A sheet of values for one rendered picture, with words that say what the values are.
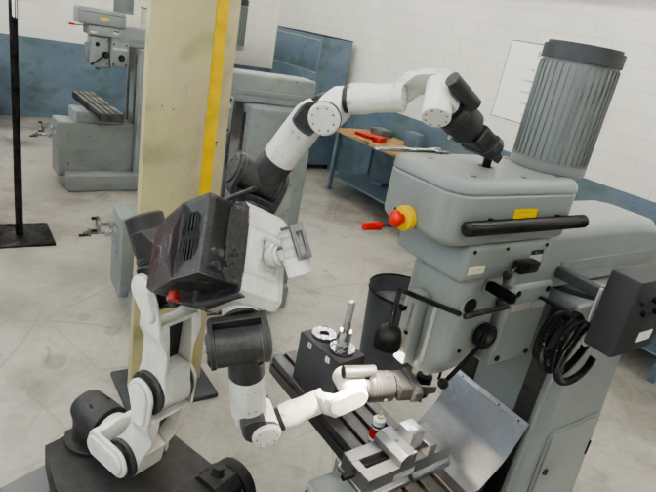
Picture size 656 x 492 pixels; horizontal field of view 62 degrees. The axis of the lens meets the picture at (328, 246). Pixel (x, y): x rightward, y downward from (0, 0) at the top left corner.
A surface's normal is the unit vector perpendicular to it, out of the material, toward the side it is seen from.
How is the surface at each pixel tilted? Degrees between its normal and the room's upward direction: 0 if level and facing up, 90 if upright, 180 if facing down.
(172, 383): 80
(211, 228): 59
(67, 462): 0
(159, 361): 90
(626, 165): 90
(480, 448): 46
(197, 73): 90
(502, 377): 90
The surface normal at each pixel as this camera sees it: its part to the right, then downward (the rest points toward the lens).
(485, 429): -0.65, -0.36
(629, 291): -0.83, 0.07
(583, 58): -0.34, 0.29
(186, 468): 0.18, -0.91
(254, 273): 0.77, -0.19
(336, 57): 0.54, 0.40
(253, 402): 0.35, 0.52
